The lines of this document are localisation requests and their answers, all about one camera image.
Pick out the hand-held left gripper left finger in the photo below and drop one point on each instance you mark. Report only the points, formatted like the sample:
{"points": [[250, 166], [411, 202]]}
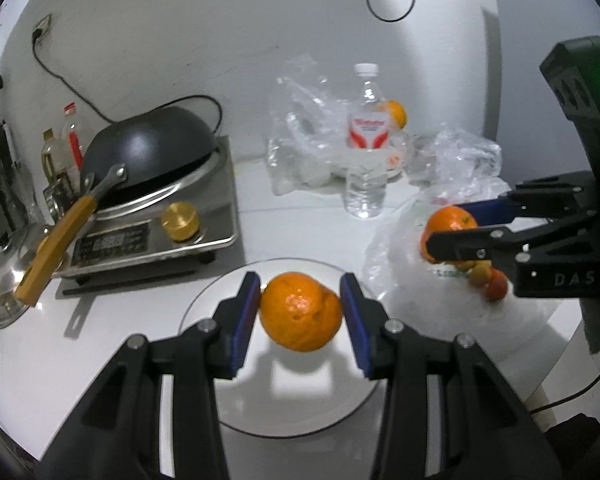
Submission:
{"points": [[245, 320]]}

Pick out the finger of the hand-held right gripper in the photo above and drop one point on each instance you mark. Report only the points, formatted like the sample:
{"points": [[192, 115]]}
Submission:
{"points": [[460, 247], [482, 212]]}

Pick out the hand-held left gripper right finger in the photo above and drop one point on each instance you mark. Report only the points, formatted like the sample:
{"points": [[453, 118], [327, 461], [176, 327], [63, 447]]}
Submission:
{"points": [[352, 320]]}

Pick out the small yellow plum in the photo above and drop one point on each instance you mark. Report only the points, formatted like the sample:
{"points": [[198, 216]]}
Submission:
{"points": [[480, 274]]}

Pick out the clear plastic bag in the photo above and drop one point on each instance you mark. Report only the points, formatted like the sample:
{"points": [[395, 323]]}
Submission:
{"points": [[410, 270], [460, 155], [300, 125]]}

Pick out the white round plate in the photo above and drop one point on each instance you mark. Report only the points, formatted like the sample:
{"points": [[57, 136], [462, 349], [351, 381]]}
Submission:
{"points": [[280, 395]]}

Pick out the crumpled clear plastic bag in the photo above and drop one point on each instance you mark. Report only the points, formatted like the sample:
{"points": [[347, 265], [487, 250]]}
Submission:
{"points": [[460, 155]]}

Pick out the clear water bottle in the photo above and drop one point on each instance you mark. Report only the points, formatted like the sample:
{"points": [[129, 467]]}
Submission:
{"points": [[367, 180]]}

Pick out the gold round knob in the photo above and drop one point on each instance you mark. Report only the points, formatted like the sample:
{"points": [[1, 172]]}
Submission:
{"points": [[180, 220]]}

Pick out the orange with stem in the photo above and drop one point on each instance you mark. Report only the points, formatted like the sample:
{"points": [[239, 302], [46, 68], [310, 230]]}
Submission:
{"points": [[396, 114]]}

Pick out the steel induction cooker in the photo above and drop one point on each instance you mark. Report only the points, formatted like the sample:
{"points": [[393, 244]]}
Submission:
{"points": [[130, 245]]}

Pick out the steel pot lid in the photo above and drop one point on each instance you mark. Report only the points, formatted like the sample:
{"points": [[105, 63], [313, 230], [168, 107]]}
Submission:
{"points": [[5, 280]]}

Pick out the red capped bottle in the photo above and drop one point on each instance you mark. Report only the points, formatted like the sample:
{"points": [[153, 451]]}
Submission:
{"points": [[72, 135]]}

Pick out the oil bottle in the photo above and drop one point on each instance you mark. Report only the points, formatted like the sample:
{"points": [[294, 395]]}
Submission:
{"points": [[50, 155]]}

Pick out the wall socket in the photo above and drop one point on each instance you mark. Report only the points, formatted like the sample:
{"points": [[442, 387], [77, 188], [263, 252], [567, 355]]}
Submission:
{"points": [[42, 25]]}

